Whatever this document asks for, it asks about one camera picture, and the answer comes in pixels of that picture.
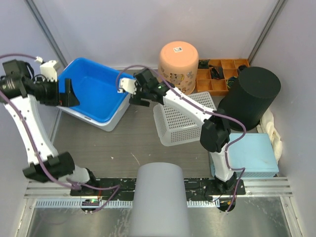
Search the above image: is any orange plastic container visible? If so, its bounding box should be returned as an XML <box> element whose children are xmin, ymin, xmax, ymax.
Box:
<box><xmin>158</xmin><ymin>41</ymin><xmax>199</xmax><ymax>95</ymax></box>

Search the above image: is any aluminium rail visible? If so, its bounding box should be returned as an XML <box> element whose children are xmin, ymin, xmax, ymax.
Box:
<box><xmin>24</xmin><ymin>177</ymin><xmax>292</xmax><ymax>208</ymax></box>

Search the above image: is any black part in tray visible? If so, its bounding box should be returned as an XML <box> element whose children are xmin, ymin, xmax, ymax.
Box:
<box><xmin>198</xmin><ymin>59</ymin><xmax>209</xmax><ymax>69</ymax></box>

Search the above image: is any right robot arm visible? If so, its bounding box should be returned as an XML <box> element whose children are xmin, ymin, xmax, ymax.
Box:
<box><xmin>130</xmin><ymin>69</ymin><xmax>237</xmax><ymax>195</ymax></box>

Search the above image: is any orange compartment tray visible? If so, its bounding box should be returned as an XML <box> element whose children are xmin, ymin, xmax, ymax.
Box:
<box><xmin>196</xmin><ymin>58</ymin><xmax>249</xmax><ymax>96</ymax></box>

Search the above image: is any light blue perforated basket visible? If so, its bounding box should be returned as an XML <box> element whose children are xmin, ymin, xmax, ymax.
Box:
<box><xmin>209</xmin><ymin>133</ymin><xmax>279</xmax><ymax>179</ymax></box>

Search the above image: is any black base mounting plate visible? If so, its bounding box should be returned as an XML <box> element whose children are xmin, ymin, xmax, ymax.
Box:
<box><xmin>70</xmin><ymin>177</ymin><xmax>246</xmax><ymax>202</ymax></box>

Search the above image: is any blue plastic basket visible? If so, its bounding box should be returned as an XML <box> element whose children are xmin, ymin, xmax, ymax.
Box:
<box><xmin>58</xmin><ymin>58</ymin><xmax>129</xmax><ymax>126</ymax></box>

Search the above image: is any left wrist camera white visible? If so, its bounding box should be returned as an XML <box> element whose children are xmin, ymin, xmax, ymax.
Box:
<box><xmin>40</xmin><ymin>60</ymin><xmax>61</xmax><ymax>82</ymax></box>

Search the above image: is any blue yellow part in tray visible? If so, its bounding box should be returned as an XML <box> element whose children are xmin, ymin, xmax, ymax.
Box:
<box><xmin>226</xmin><ymin>76</ymin><xmax>238</xmax><ymax>90</ymax></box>

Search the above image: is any white plastic tub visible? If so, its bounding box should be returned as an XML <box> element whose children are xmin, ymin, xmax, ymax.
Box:
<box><xmin>57</xmin><ymin>95</ymin><xmax>130</xmax><ymax>132</ymax></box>

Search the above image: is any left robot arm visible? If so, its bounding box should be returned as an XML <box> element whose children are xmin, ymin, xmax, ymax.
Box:
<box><xmin>0</xmin><ymin>57</ymin><xmax>99</xmax><ymax>196</ymax></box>

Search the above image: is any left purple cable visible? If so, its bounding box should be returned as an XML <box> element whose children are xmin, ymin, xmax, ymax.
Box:
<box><xmin>0</xmin><ymin>53</ymin><xmax>121</xmax><ymax>214</ymax></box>

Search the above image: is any grey plastic container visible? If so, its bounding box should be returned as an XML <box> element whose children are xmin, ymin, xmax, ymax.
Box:
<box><xmin>128</xmin><ymin>162</ymin><xmax>191</xmax><ymax>237</ymax></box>

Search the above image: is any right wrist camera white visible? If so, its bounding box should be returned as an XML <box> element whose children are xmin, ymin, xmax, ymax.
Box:
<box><xmin>118</xmin><ymin>78</ymin><xmax>137</xmax><ymax>94</ymax></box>

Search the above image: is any white translucent basket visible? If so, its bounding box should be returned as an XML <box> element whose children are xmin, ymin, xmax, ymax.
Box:
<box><xmin>153</xmin><ymin>89</ymin><xmax>216</xmax><ymax>146</ymax></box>

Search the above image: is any large black container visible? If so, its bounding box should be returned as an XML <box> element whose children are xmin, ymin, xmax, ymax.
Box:
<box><xmin>218</xmin><ymin>67</ymin><xmax>281</xmax><ymax>131</ymax></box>

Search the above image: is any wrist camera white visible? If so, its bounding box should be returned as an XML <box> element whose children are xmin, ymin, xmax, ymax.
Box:
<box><xmin>40</xmin><ymin>60</ymin><xmax>61</xmax><ymax>82</ymax></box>
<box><xmin>118</xmin><ymin>78</ymin><xmax>137</xmax><ymax>94</ymax></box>

